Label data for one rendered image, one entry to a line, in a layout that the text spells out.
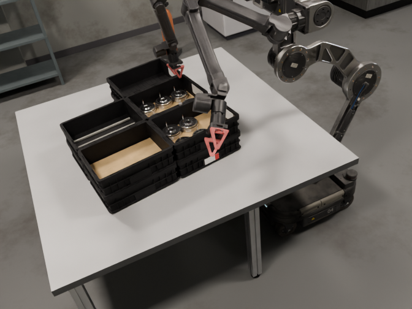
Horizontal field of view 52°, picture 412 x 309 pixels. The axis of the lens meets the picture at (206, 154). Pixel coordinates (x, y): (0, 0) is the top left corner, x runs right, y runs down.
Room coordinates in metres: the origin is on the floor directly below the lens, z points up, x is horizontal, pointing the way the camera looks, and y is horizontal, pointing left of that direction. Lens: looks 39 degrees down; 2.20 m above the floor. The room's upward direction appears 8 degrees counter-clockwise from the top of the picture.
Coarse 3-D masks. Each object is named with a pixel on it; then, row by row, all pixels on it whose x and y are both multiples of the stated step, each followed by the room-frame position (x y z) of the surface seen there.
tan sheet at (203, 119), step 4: (208, 112) 2.03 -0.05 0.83; (196, 116) 2.01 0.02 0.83; (200, 116) 2.00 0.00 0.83; (204, 116) 1.99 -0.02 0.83; (208, 116) 1.99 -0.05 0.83; (200, 120) 1.96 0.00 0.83; (204, 120) 1.96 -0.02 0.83; (208, 120) 1.95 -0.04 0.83; (200, 124) 1.92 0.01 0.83; (204, 124) 1.92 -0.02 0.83; (208, 124) 1.91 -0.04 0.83; (200, 128) 1.89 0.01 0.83; (204, 128) 1.88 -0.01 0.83; (184, 132) 1.87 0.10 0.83; (188, 132) 1.86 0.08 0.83; (192, 132) 1.86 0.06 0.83; (180, 136) 1.84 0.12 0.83; (184, 136) 1.84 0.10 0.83; (188, 136) 1.83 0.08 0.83; (172, 140) 1.81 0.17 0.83
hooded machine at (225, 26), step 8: (240, 0) 4.75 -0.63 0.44; (248, 8) 4.78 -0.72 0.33; (256, 8) 4.81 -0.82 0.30; (208, 16) 5.06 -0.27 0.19; (216, 16) 4.83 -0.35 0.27; (224, 16) 4.68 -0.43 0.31; (208, 24) 5.21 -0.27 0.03; (216, 24) 4.85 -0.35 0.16; (224, 24) 4.68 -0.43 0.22; (232, 24) 4.71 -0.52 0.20; (240, 24) 4.74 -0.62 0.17; (224, 32) 4.68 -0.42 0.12; (232, 32) 4.70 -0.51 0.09; (240, 32) 4.78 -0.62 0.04; (248, 32) 4.82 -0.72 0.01
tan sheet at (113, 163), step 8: (136, 144) 1.83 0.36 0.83; (144, 144) 1.82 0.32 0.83; (152, 144) 1.81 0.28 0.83; (120, 152) 1.78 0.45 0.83; (128, 152) 1.77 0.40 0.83; (136, 152) 1.76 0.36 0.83; (144, 152) 1.75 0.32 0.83; (152, 152) 1.74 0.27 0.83; (104, 160) 1.73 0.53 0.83; (112, 160) 1.72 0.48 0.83; (120, 160) 1.71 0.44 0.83; (128, 160) 1.70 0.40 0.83; (136, 160) 1.69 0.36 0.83; (96, 168) 1.67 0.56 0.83; (104, 168) 1.67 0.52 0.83; (112, 168) 1.66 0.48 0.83; (120, 168) 1.65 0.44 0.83; (104, 176) 1.60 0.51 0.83
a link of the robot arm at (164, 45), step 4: (160, 44) 2.21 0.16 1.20; (164, 44) 2.20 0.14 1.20; (172, 44) 2.15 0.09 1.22; (176, 44) 2.16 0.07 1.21; (156, 48) 2.18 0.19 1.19; (160, 48) 2.18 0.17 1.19; (164, 48) 2.18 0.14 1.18; (168, 48) 2.19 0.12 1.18; (172, 48) 2.16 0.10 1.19; (176, 48) 2.19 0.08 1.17; (156, 52) 2.18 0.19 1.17; (160, 52) 2.19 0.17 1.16; (164, 52) 2.19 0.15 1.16; (156, 56) 2.18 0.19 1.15
